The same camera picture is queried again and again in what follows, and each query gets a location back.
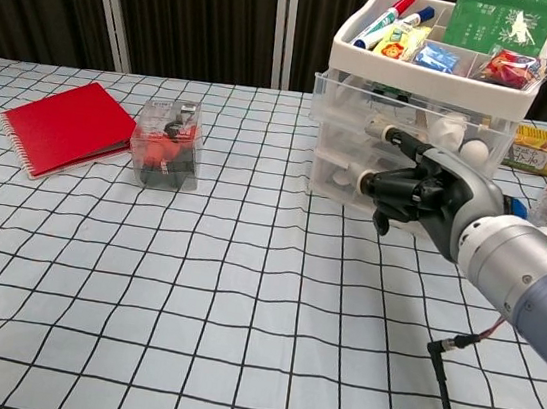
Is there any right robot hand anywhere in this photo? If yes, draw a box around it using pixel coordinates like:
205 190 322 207
348 115 516 268

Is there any transparent plastic drawer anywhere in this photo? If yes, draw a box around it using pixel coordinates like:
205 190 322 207
312 119 433 180
306 153 386 213
305 66 521 170

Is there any white drawer organizer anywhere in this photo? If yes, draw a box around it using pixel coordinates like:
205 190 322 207
298 0 547 236

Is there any clear box with red contents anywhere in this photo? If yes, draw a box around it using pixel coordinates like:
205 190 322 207
124 94 210 196

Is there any white ping pong ball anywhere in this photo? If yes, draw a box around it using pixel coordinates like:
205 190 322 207
460 138 490 166

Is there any yellow label tea bottle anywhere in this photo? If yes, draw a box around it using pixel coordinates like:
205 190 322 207
499 121 547 177

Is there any green toy tank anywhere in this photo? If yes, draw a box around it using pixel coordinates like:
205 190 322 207
371 83 412 103

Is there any small blue packet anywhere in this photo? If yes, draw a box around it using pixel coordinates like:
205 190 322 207
412 40 462 74

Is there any red candy packet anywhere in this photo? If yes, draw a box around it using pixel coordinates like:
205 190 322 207
476 44 541 92

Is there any yellow lion snack packet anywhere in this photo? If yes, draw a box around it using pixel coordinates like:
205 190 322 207
372 30 423 64

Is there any blue-capped whiteboard marker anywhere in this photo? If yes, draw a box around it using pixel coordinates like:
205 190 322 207
386 1 436 40

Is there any red-capped whiteboard marker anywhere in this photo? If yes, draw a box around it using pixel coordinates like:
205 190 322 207
353 0 416 56

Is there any checkered tablecloth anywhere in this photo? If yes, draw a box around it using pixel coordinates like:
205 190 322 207
0 50 547 409

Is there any black folding partition screen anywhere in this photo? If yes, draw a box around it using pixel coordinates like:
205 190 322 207
0 0 547 137

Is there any red spiral notebook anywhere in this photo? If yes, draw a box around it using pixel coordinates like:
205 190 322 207
0 70 143 193

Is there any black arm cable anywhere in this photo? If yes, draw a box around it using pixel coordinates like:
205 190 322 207
418 305 512 409

